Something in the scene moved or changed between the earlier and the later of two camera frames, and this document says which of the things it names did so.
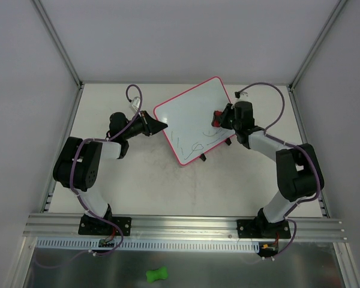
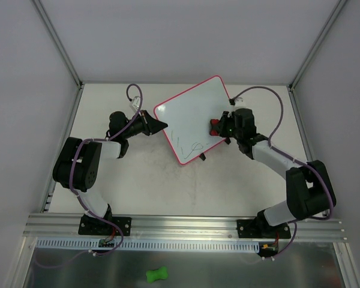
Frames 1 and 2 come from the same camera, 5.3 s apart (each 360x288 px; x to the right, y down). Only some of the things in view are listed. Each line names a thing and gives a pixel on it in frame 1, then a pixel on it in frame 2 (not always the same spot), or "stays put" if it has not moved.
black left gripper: (147, 123) stays put
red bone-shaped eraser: (216, 117) → (213, 122)
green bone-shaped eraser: (152, 275) stays put
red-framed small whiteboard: (188, 117) stays put
